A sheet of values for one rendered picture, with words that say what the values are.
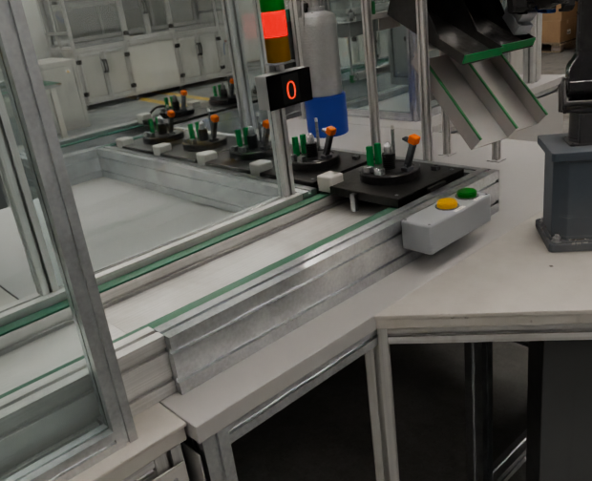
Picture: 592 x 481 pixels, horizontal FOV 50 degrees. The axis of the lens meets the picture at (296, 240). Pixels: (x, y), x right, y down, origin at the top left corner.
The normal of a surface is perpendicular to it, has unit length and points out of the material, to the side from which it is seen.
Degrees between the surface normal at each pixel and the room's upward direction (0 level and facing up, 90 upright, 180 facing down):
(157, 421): 0
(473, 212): 90
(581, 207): 90
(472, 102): 45
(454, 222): 90
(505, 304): 0
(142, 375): 90
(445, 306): 0
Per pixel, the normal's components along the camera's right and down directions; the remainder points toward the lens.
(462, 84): 0.29, -0.47
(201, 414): -0.12, -0.92
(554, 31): -0.77, 0.33
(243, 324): 0.68, 0.20
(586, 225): -0.15, 0.39
